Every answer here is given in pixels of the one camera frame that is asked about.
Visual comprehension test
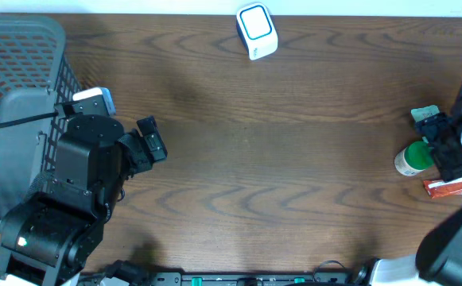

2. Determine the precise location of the red Top snack bar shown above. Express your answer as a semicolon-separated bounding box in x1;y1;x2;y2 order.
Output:
423;177;462;199

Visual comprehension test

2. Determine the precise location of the light blue wipes pack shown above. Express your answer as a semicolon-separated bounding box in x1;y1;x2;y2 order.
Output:
410;105;445;145

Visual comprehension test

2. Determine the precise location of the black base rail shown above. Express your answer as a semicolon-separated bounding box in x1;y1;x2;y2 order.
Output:
77;260;375;286

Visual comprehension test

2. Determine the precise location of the white barcode scanner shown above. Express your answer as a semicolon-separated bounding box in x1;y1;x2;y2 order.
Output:
235;2;278;60

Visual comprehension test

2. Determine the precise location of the grey plastic mesh basket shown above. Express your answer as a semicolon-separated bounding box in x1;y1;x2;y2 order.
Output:
0;15;80;222

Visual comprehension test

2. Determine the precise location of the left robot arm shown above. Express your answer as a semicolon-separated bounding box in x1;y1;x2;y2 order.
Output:
0;100;168;285

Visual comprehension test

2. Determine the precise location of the green lid jar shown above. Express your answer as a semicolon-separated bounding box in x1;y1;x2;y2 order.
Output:
394;141;434;176

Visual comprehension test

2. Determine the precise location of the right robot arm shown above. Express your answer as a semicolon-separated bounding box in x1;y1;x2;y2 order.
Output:
355;84;462;286

